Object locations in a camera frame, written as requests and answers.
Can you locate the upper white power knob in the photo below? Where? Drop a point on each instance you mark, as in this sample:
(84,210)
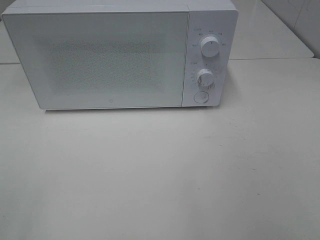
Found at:
(210,46)

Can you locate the white timer knob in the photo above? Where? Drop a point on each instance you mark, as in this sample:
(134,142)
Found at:
(205,77)

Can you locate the round door release button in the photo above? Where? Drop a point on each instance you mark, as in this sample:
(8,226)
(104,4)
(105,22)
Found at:
(201,97)

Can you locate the white microwave oven body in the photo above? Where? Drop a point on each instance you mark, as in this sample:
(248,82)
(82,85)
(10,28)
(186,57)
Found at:
(205,17)

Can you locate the white microwave door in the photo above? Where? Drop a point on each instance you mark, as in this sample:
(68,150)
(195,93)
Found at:
(102,60)

